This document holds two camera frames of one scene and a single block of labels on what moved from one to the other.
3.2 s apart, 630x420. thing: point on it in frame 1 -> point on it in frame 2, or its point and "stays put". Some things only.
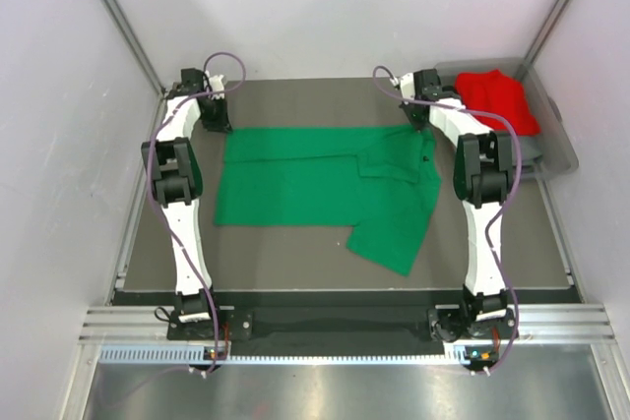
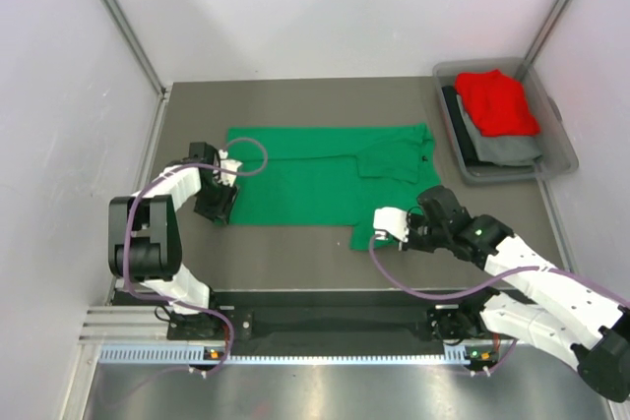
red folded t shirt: [494, 93] stays put
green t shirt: [383, 181] stays put
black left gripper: [220, 125] -> [221, 210]
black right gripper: [407, 106] -> [413, 218]
